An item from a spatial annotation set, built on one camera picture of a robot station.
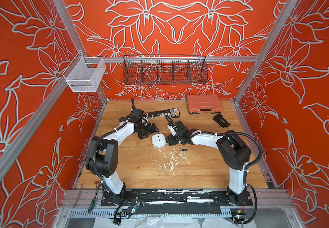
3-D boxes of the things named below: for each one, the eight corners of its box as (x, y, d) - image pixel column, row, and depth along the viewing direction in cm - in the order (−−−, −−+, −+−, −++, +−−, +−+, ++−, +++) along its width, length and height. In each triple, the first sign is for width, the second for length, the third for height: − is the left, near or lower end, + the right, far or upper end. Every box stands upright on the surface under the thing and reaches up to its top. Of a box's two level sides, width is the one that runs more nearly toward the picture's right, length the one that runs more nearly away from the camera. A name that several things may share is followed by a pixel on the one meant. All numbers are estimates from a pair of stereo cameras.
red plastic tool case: (188, 114, 112) (189, 110, 108) (186, 98, 124) (186, 94, 120) (221, 114, 111) (223, 110, 108) (215, 98, 123) (217, 94, 120)
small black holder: (224, 129, 103) (225, 127, 101) (212, 118, 109) (213, 116, 107) (229, 125, 105) (231, 123, 103) (217, 115, 112) (218, 113, 109)
